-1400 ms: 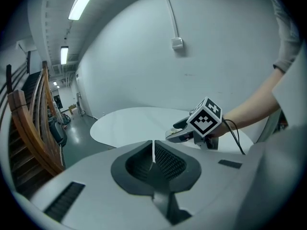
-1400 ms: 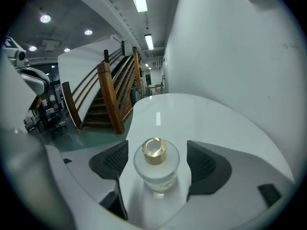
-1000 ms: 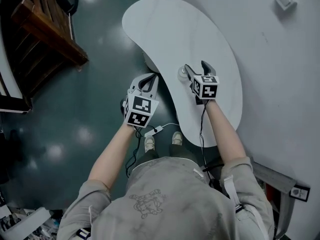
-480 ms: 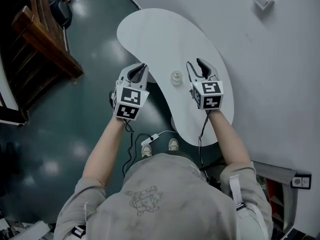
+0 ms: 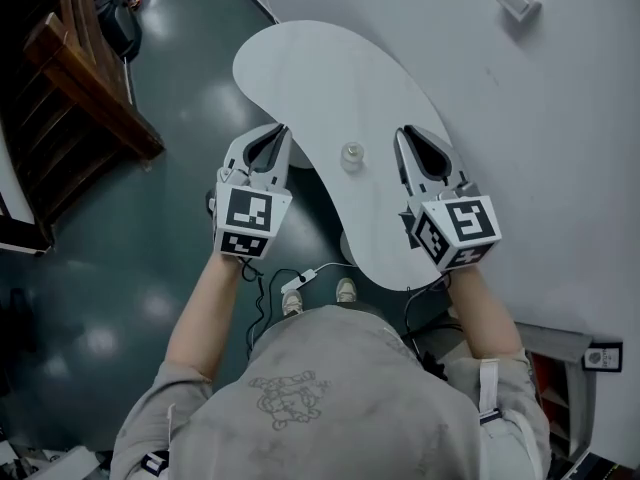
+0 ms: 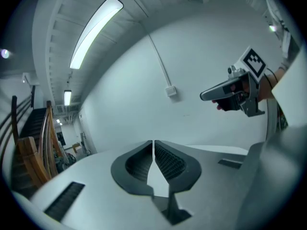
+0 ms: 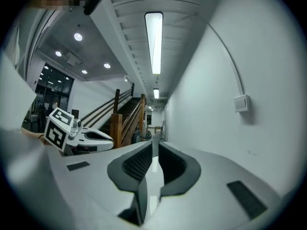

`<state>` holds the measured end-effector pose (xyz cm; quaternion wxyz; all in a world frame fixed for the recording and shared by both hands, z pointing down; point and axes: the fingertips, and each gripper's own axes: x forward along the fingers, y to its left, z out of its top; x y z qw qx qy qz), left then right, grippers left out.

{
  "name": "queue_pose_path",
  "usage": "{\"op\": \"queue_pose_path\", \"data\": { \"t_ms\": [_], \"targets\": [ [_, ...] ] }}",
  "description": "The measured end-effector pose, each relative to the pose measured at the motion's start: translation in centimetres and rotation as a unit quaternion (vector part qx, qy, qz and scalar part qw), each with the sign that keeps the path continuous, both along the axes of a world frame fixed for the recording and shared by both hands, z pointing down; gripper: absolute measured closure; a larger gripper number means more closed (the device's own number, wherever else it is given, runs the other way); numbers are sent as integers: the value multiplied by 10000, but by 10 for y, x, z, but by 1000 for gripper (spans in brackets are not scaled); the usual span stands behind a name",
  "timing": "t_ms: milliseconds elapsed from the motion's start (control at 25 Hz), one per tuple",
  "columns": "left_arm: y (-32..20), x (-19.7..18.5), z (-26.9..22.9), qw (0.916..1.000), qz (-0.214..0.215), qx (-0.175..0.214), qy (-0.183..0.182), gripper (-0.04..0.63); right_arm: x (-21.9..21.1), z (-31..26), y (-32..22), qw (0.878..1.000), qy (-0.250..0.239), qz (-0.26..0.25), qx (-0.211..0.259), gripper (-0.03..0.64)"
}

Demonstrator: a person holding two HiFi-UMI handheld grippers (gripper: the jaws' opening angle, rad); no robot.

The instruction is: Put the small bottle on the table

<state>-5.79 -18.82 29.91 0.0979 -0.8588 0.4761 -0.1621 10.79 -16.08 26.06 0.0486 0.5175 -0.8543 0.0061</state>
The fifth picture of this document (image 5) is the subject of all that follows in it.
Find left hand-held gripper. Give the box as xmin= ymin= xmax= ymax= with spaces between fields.
xmin=207 ymin=123 xmax=294 ymax=260

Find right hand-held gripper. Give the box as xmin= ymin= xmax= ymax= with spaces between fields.
xmin=395 ymin=124 xmax=503 ymax=274

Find clear bottle with gold cap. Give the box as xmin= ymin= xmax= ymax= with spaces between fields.
xmin=340 ymin=140 xmax=366 ymax=172

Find person's left forearm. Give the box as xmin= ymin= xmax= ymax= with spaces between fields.
xmin=164 ymin=255 xmax=249 ymax=385

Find person's right forearm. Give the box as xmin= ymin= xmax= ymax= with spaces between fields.
xmin=442 ymin=270 xmax=527 ymax=360

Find white kidney-shaped table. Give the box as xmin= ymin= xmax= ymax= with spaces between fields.
xmin=232 ymin=20 xmax=454 ymax=292

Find white power strip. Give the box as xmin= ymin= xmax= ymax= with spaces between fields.
xmin=280 ymin=267 xmax=318 ymax=297

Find person's right shoe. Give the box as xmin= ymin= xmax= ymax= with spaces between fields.
xmin=335 ymin=277 xmax=358 ymax=305

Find person's shoe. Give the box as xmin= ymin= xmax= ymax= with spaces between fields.
xmin=335 ymin=277 xmax=358 ymax=305
xmin=281 ymin=289 xmax=305 ymax=317

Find person's left shoe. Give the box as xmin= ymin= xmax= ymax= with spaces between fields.
xmin=281 ymin=289 xmax=305 ymax=317

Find black rounded bag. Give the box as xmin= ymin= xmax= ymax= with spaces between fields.
xmin=94 ymin=0 xmax=144 ymax=60

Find dark wooden cabinet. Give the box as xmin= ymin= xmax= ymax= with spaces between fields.
xmin=0 ymin=0 xmax=167 ymax=257

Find black framed picture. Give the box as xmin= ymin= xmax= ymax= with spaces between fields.
xmin=581 ymin=341 xmax=625 ymax=374

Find grey shelf unit red panels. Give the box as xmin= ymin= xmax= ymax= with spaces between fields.
xmin=514 ymin=320 xmax=602 ymax=465

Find person's grey printed shirt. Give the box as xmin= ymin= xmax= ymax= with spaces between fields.
xmin=109 ymin=305 xmax=554 ymax=480

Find white power cable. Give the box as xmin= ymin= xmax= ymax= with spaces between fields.
xmin=312 ymin=261 xmax=357 ymax=275

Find black cable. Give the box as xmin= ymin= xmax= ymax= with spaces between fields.
xmin=239 ymin=257 xmax=312 ymax=365
xmin=402 ymin=275 xmax=452 ymax=350

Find white wall switch box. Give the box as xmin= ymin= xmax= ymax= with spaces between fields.
xmin=495 ymin=0 xmax=543 ymax=24

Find white arm strap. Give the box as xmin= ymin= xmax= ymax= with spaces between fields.
xmin=142 ymin=402 xmax=177 ymax=475
xmin=477 ymin=358 xmax=502 ymax=425

